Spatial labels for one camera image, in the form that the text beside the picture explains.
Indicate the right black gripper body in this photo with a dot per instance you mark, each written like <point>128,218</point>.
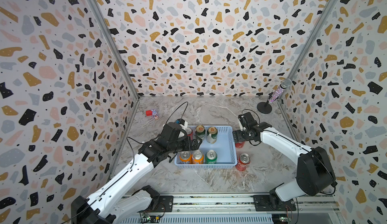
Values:
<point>240,135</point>

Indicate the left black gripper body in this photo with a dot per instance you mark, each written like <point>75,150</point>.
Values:
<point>184,144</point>

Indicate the red cola can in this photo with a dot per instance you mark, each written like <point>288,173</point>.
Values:
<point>243,162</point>
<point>240,144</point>
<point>189,132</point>

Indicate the green soda can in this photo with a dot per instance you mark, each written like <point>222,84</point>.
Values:
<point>211,157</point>

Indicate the green white gold-top can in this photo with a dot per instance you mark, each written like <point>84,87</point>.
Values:
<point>211,136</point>

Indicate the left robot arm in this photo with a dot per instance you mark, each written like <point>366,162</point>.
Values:
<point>107,206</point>

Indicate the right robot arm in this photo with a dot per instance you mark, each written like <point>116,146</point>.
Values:
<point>314,170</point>

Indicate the light blue plastic basket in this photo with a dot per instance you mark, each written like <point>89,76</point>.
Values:
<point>224,148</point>

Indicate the orange soda can front left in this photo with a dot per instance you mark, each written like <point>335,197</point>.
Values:
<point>185,157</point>

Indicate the orange soda can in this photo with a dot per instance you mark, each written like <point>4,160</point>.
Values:
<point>185,157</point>
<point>197,157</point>

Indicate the glitter microphone on stand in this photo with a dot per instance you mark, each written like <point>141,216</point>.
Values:
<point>265,107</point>

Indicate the small red toy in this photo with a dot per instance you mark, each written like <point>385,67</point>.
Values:
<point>152,113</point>

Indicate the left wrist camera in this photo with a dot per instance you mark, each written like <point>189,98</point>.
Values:
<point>173,131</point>

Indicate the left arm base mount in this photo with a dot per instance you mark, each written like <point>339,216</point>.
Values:
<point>161,204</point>

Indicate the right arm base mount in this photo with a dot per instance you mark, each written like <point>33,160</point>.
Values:
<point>267,203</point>

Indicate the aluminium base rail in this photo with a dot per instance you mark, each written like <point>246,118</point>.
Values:
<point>238,208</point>

